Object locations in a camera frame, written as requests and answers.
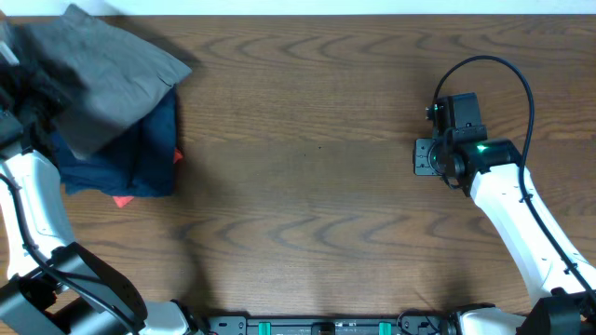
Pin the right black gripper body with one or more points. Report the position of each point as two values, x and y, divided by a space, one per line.
429 156

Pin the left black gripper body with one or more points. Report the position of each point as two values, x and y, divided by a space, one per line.
7 128

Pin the grey shorts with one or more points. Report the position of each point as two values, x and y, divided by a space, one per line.
111 77

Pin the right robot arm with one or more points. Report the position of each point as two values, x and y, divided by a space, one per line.
560 282

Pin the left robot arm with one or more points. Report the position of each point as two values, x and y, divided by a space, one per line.
55 285

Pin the folded navy blue garment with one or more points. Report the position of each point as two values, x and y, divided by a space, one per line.
138 163

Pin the red cloth under navy garment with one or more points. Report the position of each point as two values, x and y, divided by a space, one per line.
122 201

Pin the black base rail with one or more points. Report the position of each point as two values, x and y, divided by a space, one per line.
403 324

